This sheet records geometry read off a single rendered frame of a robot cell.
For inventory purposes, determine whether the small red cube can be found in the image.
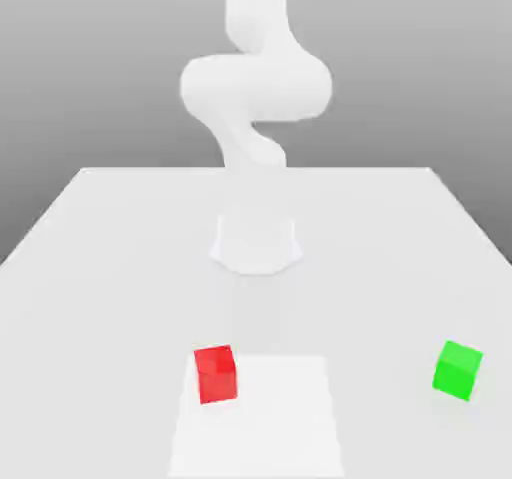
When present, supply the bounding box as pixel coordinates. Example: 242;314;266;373
193;343;239;406

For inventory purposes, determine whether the small green cube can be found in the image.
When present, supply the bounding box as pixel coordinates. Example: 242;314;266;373
431;339;485;403

